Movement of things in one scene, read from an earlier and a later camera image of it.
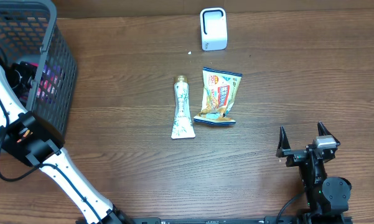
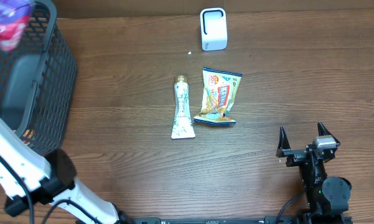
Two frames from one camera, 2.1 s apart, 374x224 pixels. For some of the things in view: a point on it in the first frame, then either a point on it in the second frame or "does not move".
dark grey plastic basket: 26,30 does not move
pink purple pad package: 49,83 -> 10,17
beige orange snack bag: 219,90 does not move
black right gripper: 295,156 does not move
